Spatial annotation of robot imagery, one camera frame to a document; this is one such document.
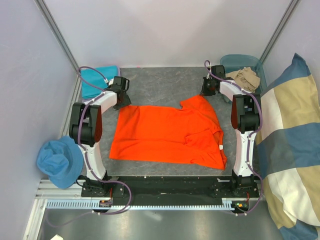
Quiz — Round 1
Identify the orange t-shirt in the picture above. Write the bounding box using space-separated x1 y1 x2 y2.
109 95 227 170

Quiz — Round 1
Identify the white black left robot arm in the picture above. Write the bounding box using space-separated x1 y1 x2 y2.
69 76 131 198

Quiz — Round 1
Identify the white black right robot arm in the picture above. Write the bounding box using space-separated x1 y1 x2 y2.
200 60 262 198

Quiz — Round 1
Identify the folded purple t-shirt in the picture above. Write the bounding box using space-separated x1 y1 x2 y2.
117 67 122 77

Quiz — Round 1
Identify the folded turquoise t-shirt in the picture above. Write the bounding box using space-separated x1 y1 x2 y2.
80 65 118 100

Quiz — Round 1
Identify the teal plastic bin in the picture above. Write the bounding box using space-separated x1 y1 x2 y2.
220 54 267 94

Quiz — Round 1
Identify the crumpled beige t-shirt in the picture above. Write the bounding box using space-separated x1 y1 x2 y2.
226 67 260 93

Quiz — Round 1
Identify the crumpled blue cloth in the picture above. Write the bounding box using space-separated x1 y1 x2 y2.
36 136 84 189

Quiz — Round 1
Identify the blue beige checkered pillow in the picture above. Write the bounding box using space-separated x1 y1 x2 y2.
256 54 320 240

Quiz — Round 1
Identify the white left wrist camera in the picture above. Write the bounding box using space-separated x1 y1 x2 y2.
104 78 114 86

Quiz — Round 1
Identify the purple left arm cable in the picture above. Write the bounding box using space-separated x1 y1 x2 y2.
76 65 112 183

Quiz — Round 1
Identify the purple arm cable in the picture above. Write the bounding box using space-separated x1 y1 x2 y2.
76 65 112 183
204 59 264 181

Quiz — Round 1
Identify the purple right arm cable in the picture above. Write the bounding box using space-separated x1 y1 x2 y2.
204 59 264 181

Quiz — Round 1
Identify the right aluminium frame post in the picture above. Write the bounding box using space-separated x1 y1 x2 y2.
259 0 301 64

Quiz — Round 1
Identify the aluminium frame post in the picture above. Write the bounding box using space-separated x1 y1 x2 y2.
34 0 82 74
259 0 301 64

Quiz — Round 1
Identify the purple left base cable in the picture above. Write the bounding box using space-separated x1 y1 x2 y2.
44 181 135 228

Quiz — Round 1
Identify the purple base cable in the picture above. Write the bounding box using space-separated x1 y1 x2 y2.
44 181 135 228
222 184 263 218

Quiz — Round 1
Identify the left aluminium frame post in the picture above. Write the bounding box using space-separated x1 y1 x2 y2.
34 0 82 74

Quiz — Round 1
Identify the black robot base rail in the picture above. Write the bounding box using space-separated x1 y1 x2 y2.
81 174 262 207

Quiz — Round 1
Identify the grey slotted cable duct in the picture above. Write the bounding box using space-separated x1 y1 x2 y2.
46 198 248 211

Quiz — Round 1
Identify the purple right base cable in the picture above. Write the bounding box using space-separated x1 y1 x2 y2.
222 184 263 218

